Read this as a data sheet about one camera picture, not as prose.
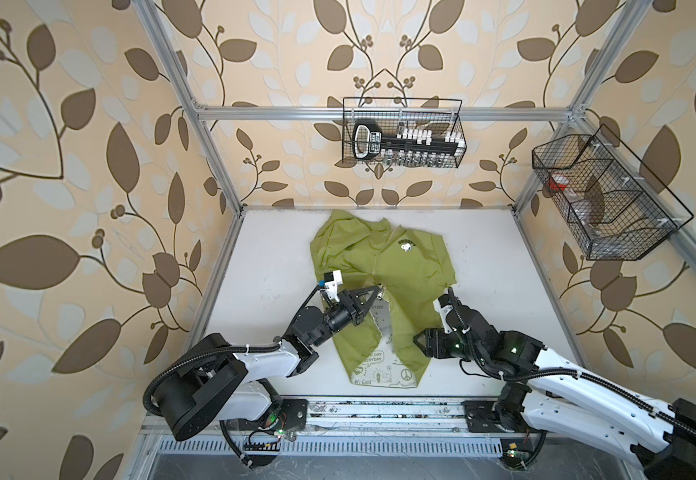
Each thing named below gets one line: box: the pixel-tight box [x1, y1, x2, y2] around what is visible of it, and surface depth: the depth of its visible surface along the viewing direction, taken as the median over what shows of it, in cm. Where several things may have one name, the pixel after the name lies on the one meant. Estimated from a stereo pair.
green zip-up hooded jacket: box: [310, 210, 457, 388], surface depth 98 cm
